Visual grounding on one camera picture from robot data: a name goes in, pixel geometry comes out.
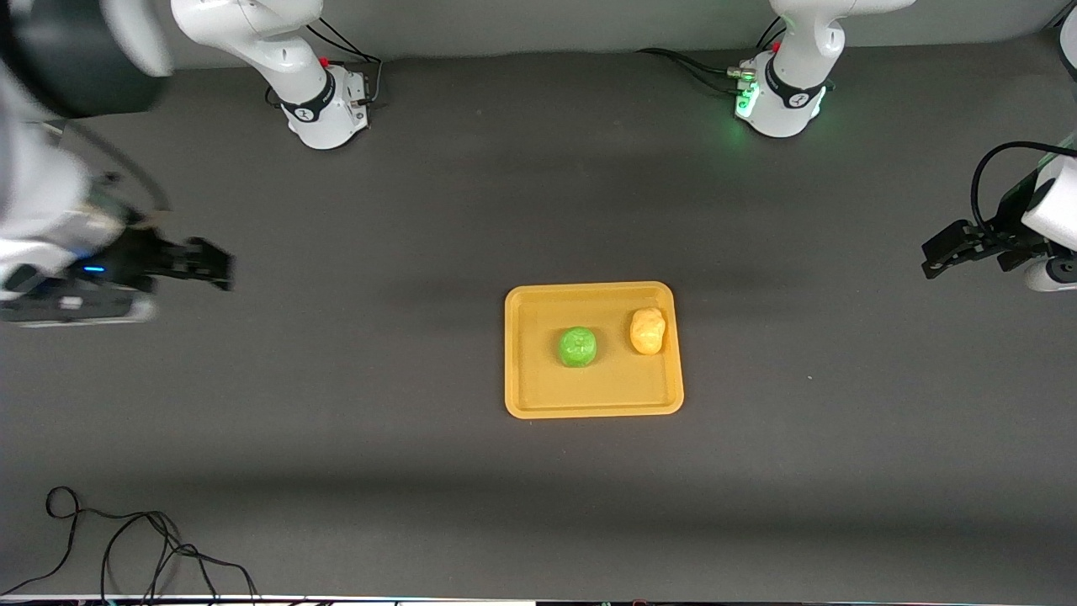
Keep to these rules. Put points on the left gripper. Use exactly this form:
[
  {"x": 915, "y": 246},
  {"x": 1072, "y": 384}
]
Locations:
[{"x": 995, "y": 237}]

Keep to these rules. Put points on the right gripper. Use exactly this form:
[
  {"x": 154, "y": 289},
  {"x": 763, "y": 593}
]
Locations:
[{"x": 137, "y": 253}]

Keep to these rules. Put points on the yellow potato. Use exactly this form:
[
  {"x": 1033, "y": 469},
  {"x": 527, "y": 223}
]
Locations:
[{"x": 648, "y": 331}]

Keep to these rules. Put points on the green apple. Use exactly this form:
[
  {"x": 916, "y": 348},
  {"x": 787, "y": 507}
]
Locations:
[{"x": 578, "y": 347}]

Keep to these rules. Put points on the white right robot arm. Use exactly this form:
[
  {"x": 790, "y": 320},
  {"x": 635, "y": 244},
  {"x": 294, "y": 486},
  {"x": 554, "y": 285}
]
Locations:
[{"x": 269, "y": 42}]

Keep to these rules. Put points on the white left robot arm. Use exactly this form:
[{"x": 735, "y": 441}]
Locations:
[{"x": 799, "y": 50}]

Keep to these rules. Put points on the orange-yellow plastic tray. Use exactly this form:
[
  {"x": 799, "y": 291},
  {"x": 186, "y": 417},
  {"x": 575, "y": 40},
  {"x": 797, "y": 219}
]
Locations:
[{"x": 538, "y": 387}]

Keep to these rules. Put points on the pale thin bar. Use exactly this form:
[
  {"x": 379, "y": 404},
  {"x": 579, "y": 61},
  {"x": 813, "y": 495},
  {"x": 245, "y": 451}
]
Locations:
[{"x": 52, "y": 127}]

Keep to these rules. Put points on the dark grey table mat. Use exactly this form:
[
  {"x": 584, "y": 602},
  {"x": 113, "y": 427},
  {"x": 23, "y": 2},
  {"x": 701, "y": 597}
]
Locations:
[{"x": 505, "y": 210}]

